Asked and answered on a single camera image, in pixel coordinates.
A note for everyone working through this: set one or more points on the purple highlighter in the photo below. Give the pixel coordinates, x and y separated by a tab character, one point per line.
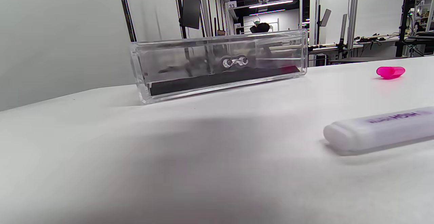
379	130

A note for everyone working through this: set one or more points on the magenta highlighter cap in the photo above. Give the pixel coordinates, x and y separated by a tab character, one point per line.
390	72

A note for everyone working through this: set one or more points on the clear acrylic drawer box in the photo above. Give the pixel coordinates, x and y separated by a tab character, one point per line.
217	78

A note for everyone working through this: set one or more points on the white ceiling light strip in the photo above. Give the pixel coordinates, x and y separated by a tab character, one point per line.
271	4
268	12

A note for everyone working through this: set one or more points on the small black monitor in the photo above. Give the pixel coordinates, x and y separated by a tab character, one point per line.
325	17

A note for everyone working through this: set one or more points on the black wall monitor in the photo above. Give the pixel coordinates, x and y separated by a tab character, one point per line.
191	9

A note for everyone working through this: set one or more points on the black frame post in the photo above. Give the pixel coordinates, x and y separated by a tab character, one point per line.
127	13

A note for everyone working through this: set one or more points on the aluminium frame post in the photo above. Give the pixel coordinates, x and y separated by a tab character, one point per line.
353	10

